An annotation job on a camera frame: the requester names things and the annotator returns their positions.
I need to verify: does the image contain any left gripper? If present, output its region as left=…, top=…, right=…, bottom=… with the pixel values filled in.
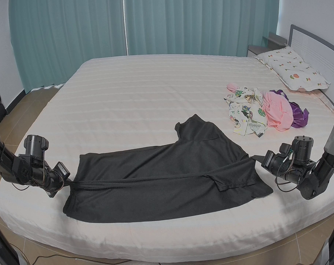
left=45, top=161, right=71, bottom=199

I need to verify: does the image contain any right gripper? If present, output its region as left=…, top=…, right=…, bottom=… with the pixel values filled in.
left=261, top=151, right=288, bottom=176

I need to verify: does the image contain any black T-shirt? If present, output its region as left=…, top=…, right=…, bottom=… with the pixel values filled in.
left=63, top=114, right=273, bottom=223

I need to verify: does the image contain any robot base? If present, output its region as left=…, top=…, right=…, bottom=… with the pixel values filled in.
left=319, top=240, right=332, bottom=265

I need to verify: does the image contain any bed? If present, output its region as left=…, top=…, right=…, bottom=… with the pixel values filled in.
left=0, top=24, right=334, bottom=257

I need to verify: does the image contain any purple garment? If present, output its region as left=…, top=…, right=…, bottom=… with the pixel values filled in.
left=270, top=89, right=310, bottom=128

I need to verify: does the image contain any white printed garment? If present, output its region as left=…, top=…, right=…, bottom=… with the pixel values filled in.
left=224, top=86, right=268, bottom=137

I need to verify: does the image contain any white printed pillow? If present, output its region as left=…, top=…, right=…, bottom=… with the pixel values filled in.
left=254, top=46, right=331, bottom=92

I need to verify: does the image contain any grey white bedside table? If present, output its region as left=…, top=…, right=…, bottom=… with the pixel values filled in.
left=248, top=32, right=288, bottom=57

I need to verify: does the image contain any blue-green curtain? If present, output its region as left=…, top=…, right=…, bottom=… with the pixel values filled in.
left=125, top=0, right=280, bottom=57
left=9, top=0, right=129, bottom=92

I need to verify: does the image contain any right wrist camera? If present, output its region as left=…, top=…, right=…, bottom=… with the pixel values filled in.
left=279, top=144, right=292, bottom=159

